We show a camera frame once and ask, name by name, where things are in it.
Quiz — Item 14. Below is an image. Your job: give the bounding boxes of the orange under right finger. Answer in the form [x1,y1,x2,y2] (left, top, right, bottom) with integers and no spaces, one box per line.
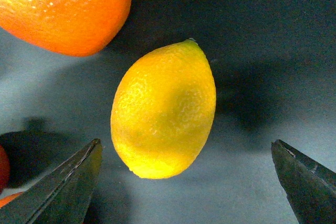
[0,192,23,208]

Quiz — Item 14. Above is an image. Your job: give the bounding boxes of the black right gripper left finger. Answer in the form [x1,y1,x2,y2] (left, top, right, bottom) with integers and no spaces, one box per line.
[1,139,102,223]

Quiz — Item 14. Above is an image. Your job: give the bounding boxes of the yellow lemon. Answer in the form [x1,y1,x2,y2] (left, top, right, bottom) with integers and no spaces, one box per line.
[111,39,216,179]

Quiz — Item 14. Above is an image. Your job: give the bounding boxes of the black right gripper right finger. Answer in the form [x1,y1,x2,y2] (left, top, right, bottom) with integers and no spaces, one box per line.
[271,140,335,223]

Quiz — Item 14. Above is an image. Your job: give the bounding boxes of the large bumpy orange centre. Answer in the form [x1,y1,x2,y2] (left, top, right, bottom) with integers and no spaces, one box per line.
[1,0,131,57]

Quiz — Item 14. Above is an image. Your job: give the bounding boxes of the red peach fruit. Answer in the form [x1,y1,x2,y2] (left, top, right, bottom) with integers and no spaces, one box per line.
[0,146,10,193]

